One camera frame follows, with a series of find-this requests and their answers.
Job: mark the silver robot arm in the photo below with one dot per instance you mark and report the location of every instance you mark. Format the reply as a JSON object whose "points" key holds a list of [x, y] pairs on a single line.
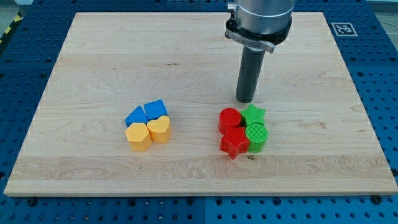
{"points": [[259, 24]]}

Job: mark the wooden board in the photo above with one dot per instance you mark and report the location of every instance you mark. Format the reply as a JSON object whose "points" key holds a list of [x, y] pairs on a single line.
{"points": [[320, 138]]}

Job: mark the red cylinder block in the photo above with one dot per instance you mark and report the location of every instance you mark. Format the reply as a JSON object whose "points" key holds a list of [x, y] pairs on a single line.
{"points": [[229, 117]]}

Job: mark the yellow heart block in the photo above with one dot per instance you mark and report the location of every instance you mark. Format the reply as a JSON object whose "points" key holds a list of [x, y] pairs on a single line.
{"points": [[159, 129]]}

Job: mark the blue cube block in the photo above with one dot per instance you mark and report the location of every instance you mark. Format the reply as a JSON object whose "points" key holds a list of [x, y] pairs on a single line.
{"points": [[155, 109]]}

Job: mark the red star block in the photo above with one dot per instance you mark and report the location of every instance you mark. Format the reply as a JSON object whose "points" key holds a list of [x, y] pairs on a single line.
{"points": [[234, 142]]}

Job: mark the green star block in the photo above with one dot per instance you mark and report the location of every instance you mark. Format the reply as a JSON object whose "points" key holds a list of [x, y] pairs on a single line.
{"points": [[253, 115]]}

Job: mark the green cylinder block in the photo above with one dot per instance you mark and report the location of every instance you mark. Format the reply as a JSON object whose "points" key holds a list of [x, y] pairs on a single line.
{"points": [[257, 135]]}

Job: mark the blue triangle block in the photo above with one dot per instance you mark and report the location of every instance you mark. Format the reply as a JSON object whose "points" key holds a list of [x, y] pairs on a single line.
{"points": [[136, 116]]}

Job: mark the yellow hexagon block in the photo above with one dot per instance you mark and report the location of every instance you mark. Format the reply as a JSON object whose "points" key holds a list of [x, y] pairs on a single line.
{"points": [[138, 137]]}

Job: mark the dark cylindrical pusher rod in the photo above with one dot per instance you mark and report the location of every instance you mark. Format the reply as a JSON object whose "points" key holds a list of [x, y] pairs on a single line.
{"points": [[250, 67]]}

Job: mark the white fiducial marker tag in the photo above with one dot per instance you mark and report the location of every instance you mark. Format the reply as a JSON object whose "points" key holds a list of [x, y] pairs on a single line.
{"points": [[344, 29]]}

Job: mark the yellow black hazard tape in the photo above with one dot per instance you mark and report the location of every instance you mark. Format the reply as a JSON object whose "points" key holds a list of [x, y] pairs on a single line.
{"points": [[11, 29]]}

